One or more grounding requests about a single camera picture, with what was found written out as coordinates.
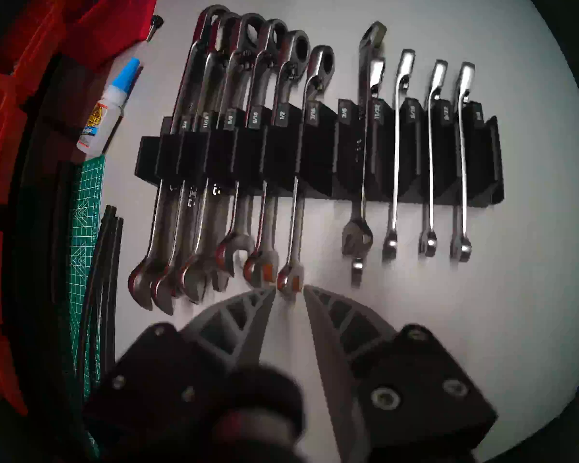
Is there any white glue bottle blue cap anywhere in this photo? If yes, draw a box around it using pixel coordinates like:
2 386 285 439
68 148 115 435
76 58 141 157

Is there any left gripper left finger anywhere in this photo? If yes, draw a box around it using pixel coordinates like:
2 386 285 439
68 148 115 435
82 287 276 429

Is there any small chrome ratcheting wrench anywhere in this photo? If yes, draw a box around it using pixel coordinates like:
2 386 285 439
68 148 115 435
450 62 476 263

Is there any black thin rods bundle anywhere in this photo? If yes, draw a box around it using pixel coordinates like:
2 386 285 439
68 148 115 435
75 204 125 395

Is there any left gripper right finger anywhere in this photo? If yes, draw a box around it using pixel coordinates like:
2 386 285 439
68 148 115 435
303 286 498 463

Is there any green cutting mat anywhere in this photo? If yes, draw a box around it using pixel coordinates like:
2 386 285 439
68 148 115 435
63 156 107 458

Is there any medium chrome ratcheting wrench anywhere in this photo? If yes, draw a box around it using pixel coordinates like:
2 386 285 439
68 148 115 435
342 21 387 258

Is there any black wrench holder case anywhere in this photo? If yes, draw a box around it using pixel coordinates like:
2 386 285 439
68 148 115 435
135 98 505 209

